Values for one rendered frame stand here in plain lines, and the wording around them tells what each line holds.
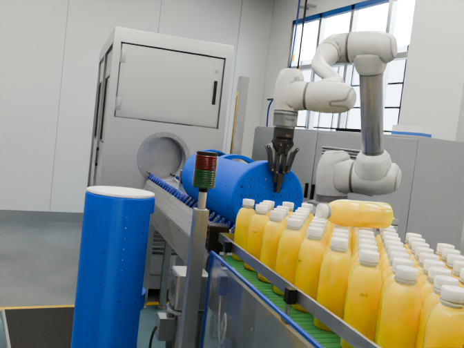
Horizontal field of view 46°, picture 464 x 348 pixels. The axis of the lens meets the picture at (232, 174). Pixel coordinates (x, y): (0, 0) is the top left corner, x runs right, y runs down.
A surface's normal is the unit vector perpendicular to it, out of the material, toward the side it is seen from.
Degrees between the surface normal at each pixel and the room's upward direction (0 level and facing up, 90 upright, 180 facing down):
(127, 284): 90
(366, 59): 119
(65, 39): 90
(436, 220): 90
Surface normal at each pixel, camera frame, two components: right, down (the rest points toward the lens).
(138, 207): 0.66, 0.12
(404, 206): -0.89, -0.07
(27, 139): 0.43, 0.11
